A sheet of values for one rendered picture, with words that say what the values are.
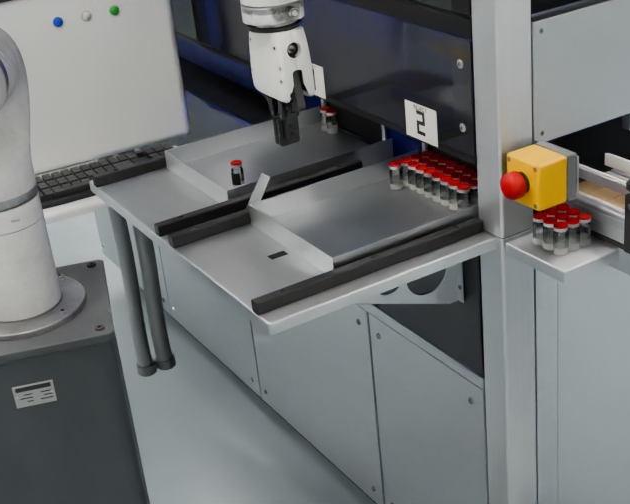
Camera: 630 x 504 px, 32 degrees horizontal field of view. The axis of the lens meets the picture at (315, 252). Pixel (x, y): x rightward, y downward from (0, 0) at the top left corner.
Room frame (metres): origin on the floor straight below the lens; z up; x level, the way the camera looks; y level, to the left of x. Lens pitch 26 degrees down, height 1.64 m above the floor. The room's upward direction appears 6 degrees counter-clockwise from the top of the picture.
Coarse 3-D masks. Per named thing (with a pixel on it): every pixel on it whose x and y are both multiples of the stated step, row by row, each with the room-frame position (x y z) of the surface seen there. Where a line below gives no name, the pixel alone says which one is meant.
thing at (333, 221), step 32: (384, 160) 1.81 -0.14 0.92; (288, 192) 1.71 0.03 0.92; (320, 192) 1.74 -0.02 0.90; (352, 192) 1.76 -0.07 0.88; (384, 192) 1.74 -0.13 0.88; (416, 192) 1.73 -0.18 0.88; (256, 224) 1.66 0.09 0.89; (288, 224) 1.66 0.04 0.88; (320, 224) 1.64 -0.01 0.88; (352, 224) 1.63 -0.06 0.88; (384, 224) 1.62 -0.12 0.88; (416, 224) 1.60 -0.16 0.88; (448, 224) 1.55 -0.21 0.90; (320, 256) 1.48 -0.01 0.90; (352, 256) 1.47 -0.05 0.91
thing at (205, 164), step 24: (312, 120) 2.13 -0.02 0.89; (192, 144) 2.00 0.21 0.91; (216, 144) 2.02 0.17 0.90; (240, 144) 2.05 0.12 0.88; (264, 144) 2.04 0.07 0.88; (312, 144) 2.01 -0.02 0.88; (336, 144) 2.00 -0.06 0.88; (360, 144) 1.98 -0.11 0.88; (384, 144) 1.90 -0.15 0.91; (168, 168) 1.97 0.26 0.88; (192, 168) 1.87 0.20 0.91; (216, 168) 1.94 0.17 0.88; (264, 168) 1.91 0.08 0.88; (288, 168) 1.90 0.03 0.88; (312, 168) 1.83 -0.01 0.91; (216, 192) 1.79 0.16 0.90; (240, 192) 1.76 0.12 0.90
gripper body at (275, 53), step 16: (256, 32) 1.46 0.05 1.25; (272, 32) 1.46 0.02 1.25; (288, 32) 1.45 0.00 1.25; (304, 32) 1.47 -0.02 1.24; (256, 48) 1.49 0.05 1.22; (272, 48) 1.46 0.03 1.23; (288, 48) 1.46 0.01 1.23; (304, 48) 1.46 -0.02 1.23; (256, 64) 1.50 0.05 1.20; (272, 64) 1.46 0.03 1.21; (288, 64) 1.44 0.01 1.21; (304, 64) 1.45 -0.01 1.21; (256, 80) 1.51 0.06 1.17; (272, 80) 1.46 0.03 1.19; (288, 80) 1.44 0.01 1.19; (304, 80) 1.45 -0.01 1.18; (272, 96) 1.48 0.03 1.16; (288, 96) 1.44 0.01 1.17
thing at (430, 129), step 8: (408, 104) 1.71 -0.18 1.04; (416, 104) 1.69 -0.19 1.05; (408, 112) 1.72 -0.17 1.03; (424, 112) 1.68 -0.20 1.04; (432, 112) 1.66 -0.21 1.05; (408, 120) 1.72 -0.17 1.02; (416, 120) 1.70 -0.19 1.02; (432, 120) 1.66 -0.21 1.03; (408, 128) 1.72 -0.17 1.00; (416, 128) 1.70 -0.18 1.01; (424, 128) 1.68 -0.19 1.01; (432, 128) 1.66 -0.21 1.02; (416, 136) 1.70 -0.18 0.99; (424, 136) 1.68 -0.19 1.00; (432, 136) 1.66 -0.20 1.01; (432, 144) 1.66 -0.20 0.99
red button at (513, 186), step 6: (504, 174) 1.46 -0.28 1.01; (510, 174) 1.45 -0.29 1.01; (516, 174) 1.45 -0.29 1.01; (504, 180) 1.45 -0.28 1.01; (510, 180) 1.45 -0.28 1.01; (516, 180) 1.44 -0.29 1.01; (522, 180) 1.44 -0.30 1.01; (504, 186) 1.45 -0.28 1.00; (510, 186) 1.44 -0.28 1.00; (516, 186) 1.44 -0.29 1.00; (522, 186) 1.44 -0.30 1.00; (504, 192) 1.45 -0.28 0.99; (510, 192) 1.44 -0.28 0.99; (516, 192) 1.44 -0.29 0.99; (522, 192) 1.44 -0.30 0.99; (510, 198) 1.45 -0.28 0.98; (516, 198) 1.44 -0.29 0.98
